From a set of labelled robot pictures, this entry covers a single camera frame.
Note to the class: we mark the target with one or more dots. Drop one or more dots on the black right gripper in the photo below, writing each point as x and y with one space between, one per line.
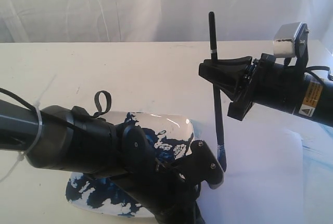
238 79

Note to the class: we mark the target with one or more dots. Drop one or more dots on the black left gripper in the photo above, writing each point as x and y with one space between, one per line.
160 190

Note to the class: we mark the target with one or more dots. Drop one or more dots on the black paintbrush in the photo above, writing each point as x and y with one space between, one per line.
221 155

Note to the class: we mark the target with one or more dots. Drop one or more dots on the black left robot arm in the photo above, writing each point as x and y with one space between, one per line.
122 163

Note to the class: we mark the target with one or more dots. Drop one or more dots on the white square paint dish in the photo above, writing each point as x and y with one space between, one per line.
169 135

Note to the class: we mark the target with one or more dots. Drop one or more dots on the white paper sheet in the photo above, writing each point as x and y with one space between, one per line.
275 174

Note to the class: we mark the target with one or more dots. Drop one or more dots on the white zip tie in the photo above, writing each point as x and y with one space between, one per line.
22 131

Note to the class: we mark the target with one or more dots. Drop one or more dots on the white backdrop curtain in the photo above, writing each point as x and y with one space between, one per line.
157 20

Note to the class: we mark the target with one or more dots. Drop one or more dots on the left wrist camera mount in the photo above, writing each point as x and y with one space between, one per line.
201 165

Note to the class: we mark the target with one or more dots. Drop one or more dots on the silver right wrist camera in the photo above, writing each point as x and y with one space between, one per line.
291 40

